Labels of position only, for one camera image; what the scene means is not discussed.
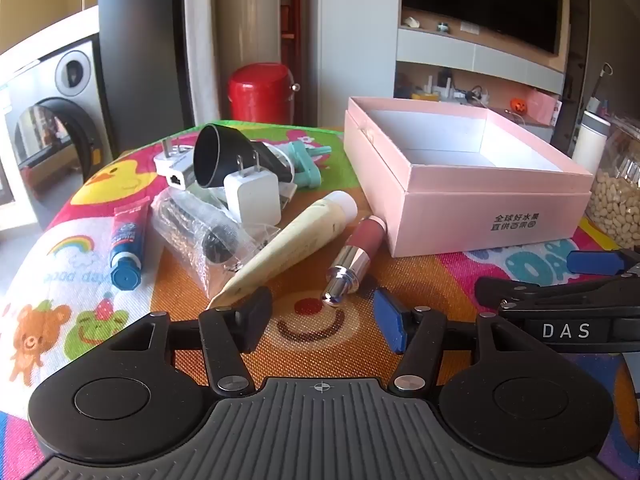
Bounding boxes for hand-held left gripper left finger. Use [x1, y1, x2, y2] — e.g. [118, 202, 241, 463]
[107, 286, 274, 397]

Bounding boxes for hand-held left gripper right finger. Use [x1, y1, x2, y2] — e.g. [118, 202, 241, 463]
[373, 287, 528, 395]

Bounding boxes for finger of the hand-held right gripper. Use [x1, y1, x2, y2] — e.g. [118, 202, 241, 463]
[566, 249, 640, 278]
[473, 273, 640, 312]

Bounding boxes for pink lipstick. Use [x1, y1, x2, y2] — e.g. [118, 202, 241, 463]
[325, 214, 386, 307]

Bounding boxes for cream tube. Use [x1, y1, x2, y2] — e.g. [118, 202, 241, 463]
[206, 191, 359, 311]

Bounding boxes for pink cardboard box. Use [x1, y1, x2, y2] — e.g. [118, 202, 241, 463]
[343, 96, 595, 259]

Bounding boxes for white charger plug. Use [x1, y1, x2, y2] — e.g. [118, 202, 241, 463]
[223, 152, 283, 226]

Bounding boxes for black cone-shaped device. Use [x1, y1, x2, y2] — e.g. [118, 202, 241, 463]
[192, 123, 296, 192]

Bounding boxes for glass jar of beans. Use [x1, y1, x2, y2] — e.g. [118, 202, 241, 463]
[585, 119, 640, 252]

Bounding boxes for colourful printed mat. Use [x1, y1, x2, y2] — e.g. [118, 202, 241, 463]
[0, 119, 640, 480]

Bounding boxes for clear plastic bag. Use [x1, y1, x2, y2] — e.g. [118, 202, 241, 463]
[149, 192, 282, 299]

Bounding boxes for white bottle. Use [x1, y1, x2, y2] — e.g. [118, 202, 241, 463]
[571, 110, 612, 177]

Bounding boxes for blue toothpaste tube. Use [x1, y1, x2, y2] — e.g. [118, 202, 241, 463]
[109, 199, 153, 292]

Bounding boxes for white adapter with port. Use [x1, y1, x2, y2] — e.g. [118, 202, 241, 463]
[156, 137, 197, 190]

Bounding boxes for red round container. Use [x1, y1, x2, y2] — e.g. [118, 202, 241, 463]
[228, 62, 301, 126]

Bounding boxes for white shelf unit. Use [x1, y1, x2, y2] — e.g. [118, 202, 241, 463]
[395, 24, 572, 127]

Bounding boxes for grey washing machine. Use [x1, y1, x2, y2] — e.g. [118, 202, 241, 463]
[0, 5, 119, 233]

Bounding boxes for brown wooden door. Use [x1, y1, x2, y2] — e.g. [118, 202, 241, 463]
[279, 0, 307, 127]

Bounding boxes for dark tall cabinet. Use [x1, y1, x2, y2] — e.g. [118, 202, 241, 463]
[97, 0, 192, 157]

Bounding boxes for white usb cable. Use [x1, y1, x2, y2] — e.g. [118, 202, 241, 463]
[260, 141, 300, 211]

